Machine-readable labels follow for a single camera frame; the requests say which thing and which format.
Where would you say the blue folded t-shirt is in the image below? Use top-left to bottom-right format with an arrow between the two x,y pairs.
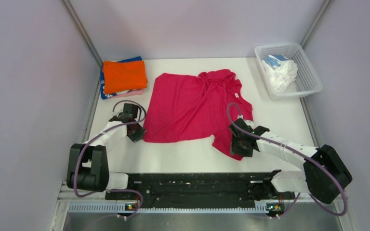
100,56 -> 143,100

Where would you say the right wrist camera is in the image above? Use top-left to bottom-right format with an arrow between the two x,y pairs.
243,119 -> 255,128

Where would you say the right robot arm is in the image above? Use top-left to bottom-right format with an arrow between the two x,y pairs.
229,118 -> 353,204

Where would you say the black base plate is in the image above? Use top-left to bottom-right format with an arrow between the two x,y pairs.
76,172 -> 329,210

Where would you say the white plastic basket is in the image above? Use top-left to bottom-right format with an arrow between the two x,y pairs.
254,42 -> 323,101

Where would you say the white cable duct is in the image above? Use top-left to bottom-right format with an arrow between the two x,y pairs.
68,203 -> 269,214

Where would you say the aluminium rail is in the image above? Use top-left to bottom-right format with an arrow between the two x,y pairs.
57,180 -> 348,203

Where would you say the light pink folded t-shirt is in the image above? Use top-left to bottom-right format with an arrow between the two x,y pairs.
113,89 -> 144,98

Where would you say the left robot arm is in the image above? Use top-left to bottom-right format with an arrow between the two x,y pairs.
66,100 -> 147,199

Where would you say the light blue cloth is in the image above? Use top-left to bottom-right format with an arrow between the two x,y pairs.
263,55 -> 290,69

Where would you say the white crumpled t-shirt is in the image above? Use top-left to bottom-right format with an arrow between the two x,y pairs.
262,59 -> 298,93

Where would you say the orange folded t-shirt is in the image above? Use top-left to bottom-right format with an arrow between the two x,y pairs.
103,60 -> 148,94

